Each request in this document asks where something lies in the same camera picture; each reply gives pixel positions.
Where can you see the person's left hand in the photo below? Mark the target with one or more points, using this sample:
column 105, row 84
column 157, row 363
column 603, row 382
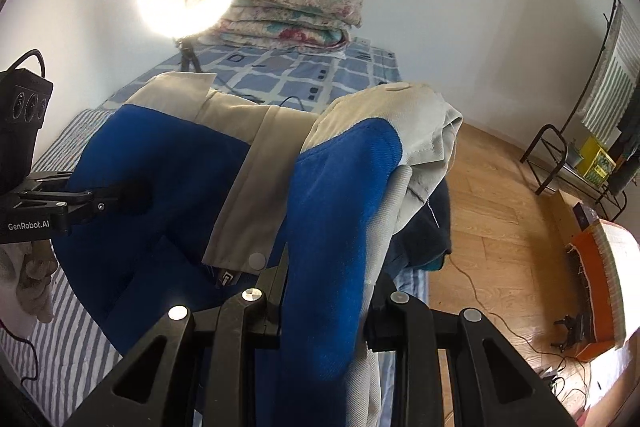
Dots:
column 35, row 277

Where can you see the dark hanging clothes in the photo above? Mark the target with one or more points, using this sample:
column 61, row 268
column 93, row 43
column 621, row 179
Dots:
column 627, row 147

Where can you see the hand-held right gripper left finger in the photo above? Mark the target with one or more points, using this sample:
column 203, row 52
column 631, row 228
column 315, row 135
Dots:
column 272, row 292

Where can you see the small black device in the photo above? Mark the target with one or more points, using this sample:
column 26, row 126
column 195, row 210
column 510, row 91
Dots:
column 572, row 332

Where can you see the cream and blue coverall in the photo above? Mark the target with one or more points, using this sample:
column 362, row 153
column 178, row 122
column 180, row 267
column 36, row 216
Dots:
column 330, row 232

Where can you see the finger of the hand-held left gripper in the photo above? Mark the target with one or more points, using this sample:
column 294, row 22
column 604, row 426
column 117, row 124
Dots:
column 115, row 202

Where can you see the blue striped bed sheet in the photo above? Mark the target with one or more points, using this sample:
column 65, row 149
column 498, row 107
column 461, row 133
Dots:
column 300, row 77

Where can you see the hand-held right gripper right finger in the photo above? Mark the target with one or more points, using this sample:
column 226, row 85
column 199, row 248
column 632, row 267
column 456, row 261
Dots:
column 385, row 322

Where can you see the yellow box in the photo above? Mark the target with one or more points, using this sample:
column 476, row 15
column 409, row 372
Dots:
column 597, row 157

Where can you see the cardboard box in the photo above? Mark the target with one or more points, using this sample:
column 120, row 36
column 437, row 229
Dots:
column 562, row 217

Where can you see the black light tripod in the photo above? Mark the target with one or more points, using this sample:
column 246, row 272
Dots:
column 188, row 52

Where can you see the orange mat with fringe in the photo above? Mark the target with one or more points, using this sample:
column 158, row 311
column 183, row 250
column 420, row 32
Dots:
column 590, row 257

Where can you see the folded floral quilt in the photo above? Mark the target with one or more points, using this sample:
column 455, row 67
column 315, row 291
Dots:
column 300, row 17

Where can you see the green striped hanging cloth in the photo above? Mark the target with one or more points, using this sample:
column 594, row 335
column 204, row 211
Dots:
column 612, row 77

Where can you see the black metal rack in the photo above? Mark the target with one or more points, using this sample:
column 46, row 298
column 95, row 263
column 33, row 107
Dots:
column 542, row 142

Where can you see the dark green garment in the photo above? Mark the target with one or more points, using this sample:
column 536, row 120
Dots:
column 425, row 232

